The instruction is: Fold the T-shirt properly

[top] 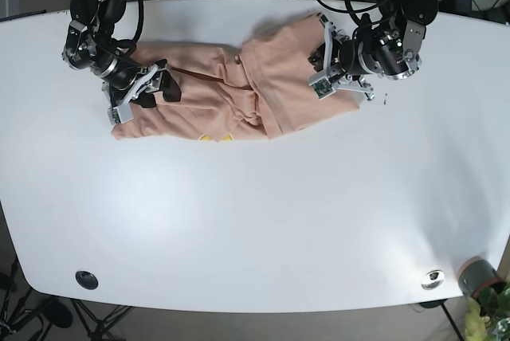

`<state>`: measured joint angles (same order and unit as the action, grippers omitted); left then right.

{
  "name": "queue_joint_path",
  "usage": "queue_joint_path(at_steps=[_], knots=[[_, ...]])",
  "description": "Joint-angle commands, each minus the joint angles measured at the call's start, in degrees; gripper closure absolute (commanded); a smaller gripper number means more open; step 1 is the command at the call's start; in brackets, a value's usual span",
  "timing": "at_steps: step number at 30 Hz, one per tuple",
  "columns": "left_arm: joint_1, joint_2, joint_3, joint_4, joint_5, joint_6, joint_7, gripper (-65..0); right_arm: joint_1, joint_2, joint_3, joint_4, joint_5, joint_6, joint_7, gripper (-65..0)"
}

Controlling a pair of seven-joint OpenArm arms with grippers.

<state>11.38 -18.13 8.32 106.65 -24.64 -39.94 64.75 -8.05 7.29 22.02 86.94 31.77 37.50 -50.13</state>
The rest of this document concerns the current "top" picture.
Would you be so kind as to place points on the grey plant pot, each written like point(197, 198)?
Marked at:
point(477, 274)

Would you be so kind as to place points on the silver table grommet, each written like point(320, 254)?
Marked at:
point(432, 279)

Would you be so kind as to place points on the peach T-shirt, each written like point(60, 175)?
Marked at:
point(258, 91)

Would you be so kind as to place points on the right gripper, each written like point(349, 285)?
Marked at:
point(126, 82)

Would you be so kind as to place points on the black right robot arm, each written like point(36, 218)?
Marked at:
point(90, 45)

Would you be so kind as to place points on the black table grommet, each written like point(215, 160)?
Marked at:
point(86, 280)

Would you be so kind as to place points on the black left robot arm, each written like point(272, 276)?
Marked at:
point(421, 11)

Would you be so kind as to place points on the green potted plant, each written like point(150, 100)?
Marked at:
point(487, 317)

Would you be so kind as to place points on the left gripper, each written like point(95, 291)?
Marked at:
point(386, 49)

